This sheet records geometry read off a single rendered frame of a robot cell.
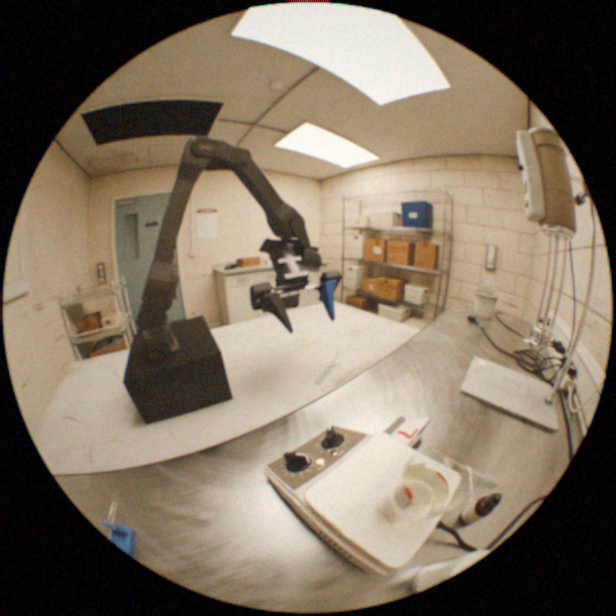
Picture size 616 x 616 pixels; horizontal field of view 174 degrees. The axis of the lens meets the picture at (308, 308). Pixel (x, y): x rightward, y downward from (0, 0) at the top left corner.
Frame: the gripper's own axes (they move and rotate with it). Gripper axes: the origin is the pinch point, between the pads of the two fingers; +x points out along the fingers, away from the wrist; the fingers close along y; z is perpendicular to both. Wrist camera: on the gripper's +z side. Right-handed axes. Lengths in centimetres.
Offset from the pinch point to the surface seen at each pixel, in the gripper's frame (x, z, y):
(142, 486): 22.3, -2.4, 35.7
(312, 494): 24.1, -12.7, 12.2
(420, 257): -65, 73, -179
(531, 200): 7, -37, -37
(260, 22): -113, -82, -3
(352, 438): 22.3, -6.2, 4.1
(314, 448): 21.8, -4.2, 8.7
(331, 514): 26.2, -14.4, 11.7
